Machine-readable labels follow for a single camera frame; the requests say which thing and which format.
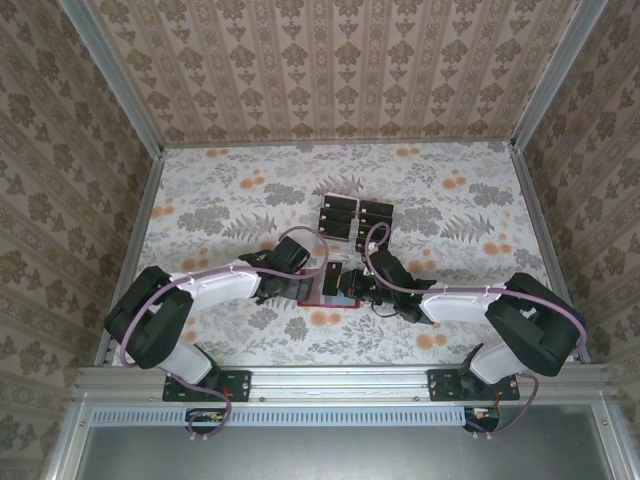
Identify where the red leather card holder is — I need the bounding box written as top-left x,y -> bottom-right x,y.
296,268 -> 362,310

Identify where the clear acrylic card stand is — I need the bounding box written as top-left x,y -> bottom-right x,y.
315,192 -> 399,261

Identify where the floral patterned table covering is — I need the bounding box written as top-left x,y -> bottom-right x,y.
99,141 -> 576,367

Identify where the grey metal panel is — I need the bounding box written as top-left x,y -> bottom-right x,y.
74,405 -> 619,480

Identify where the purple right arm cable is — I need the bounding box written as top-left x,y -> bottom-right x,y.
364,221 -> 587,441

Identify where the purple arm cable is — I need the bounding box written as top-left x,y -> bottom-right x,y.
122,226 -> 330,442
364,221 -> 587,441

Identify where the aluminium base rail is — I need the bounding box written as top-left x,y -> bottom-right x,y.
73,364 -> 617,405

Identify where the white slotted cable duct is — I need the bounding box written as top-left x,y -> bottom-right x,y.
92,404 -> 469,427

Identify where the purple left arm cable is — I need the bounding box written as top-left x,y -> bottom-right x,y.
122,226 -> 330,442

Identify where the black controller board with wires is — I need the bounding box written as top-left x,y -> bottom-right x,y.
463,405 -> 501,434
185,407 -> 227,435

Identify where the aluminium table edge rail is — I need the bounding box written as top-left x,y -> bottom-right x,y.
94,147 -> 167,370
509,144 -> 592,365

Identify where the aluminium lower frame bar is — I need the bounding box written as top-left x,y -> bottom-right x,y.
592,399 -> 632,480
45,399 -> 96,480

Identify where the aluminium frame post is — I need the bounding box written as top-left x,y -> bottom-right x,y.
59,0 -> 167,157
510,0 -> 612,154

